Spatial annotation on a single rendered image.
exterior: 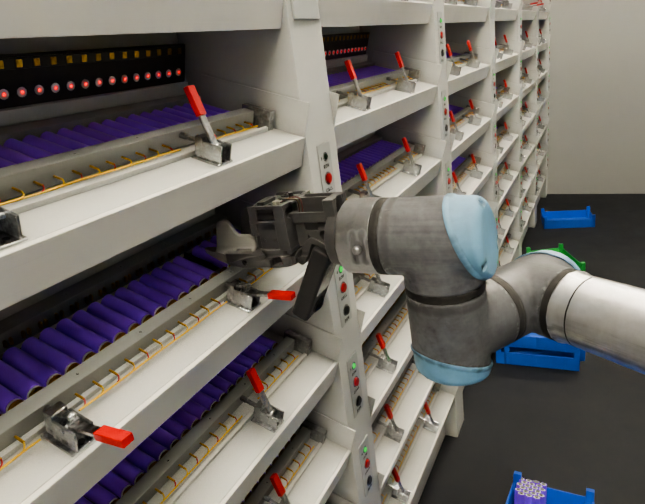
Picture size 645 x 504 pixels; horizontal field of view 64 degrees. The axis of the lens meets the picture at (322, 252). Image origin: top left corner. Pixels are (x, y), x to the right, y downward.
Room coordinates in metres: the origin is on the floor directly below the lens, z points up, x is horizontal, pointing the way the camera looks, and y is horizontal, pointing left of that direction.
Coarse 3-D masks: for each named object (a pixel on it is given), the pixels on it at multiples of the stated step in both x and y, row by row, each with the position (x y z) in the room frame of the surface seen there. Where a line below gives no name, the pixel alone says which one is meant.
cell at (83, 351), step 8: (48, 328) 0.50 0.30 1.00; (40, 336) 0.50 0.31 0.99; (48, 336) 0.49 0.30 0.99; (56, 336) 0.49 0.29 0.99; (64, 336) 0.49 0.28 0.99; (48, 344) 0.49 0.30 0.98; (56, 344) 0.49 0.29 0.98; (64, 344) 0.48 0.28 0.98; (72, 344) 0.48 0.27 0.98; (80, 344) 0.48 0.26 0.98; (64, 352) 0.48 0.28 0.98; (72, 352) 0.47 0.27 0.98; (80, 352) 0.47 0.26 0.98; (88, 352) 0.48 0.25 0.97; (80, 360) 0.47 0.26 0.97
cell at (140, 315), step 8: (104, 296) 0.57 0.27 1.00; (112, 296) 0.57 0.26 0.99; (104, 304) 0.57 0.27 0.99; (112, 304) 0.56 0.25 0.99; (120, 304) 0.56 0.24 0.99; (128, 304) 0.56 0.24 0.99; (120, 312) 0.55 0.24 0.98; (128, 312) 0.55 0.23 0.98; (136, 312) 0.55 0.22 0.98; (144, 312) 0.55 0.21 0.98; (136, 320) 0.54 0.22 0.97
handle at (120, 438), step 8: (72, 416) 0.38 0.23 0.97; (72, 424) 0.38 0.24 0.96; (80, 424) 0.38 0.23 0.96; (88, 424) 0.38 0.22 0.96; (80, 432) 0.37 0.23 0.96; (88, 432) 0.36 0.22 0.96; (96, 432) 0.36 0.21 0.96; (104, 432) 0.36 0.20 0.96; (112, 432) 0.35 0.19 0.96; (120, 432) 0.35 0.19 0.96; (128, 432) 0.35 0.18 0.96; (96, 440) 0.36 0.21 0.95; (104, 440) 0.35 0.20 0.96; (112, 440) 0.35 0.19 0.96; (120, 440) 0.34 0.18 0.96; (128, 440) 0.35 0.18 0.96
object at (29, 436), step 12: (252, 276) 0.67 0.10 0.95; (204, 312) 0.58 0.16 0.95; (180, 324) 0.55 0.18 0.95; (168, 336) 0.53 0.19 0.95; (156, 348) 0.51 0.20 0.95; (132, 360) 0.48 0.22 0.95; (120, 372) 0.47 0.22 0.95; (84, 396) 0.43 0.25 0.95; (72, 408) 0.42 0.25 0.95; (36, 432) 0.38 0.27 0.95; (12, 444) 0.37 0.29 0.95; (0, 456) 0.36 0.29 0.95
